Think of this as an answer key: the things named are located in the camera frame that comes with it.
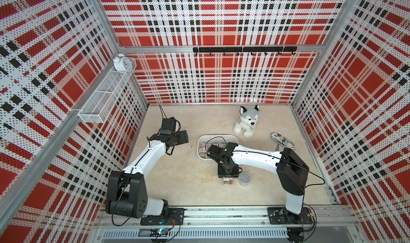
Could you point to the black hook rail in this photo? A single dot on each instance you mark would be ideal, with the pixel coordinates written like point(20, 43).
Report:
point(245, 49)

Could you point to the paper clip box front left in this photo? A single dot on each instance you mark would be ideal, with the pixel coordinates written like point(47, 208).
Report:
point(202, 152)

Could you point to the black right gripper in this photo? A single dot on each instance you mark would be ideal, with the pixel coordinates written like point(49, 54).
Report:
point(234, 174)

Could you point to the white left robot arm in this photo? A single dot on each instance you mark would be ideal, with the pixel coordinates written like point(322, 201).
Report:
point(127, 192)

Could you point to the green circuit board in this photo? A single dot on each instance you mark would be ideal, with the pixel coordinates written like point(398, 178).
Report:
point(162, 232)

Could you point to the white alarm clock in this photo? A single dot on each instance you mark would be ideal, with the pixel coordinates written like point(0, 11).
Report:
point(122, 63)

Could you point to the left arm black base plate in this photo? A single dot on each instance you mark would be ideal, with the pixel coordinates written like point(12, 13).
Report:
point(175, 216)

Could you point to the round clear paper clip jar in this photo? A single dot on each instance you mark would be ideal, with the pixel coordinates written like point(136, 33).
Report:
point(244, 179)

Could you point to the paper clip box back left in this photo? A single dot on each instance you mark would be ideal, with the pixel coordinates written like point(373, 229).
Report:
point(204, 145)

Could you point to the white plastic storage box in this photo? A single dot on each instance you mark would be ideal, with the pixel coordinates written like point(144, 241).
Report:
point(206, 141)

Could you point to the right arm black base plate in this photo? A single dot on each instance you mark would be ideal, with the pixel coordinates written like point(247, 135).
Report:
point(280, 215)

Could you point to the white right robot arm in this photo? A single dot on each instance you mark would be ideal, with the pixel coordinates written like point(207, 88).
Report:
point(287, 165)

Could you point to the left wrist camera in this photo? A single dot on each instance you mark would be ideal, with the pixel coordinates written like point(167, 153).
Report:
point(168, 126)

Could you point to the square paper clip box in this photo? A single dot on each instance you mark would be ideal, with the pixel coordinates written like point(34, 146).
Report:
point(227, 180)

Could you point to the white wire mesh shelf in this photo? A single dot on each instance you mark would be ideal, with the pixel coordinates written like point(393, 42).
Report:
point(99, 106)

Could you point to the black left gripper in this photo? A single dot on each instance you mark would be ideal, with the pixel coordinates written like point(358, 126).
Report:
point(183, 136)

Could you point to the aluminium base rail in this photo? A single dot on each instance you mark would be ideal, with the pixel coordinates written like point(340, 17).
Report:
point(257, 216)

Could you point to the grey white husky plush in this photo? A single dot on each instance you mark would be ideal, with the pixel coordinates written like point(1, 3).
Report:
point(247, 121)

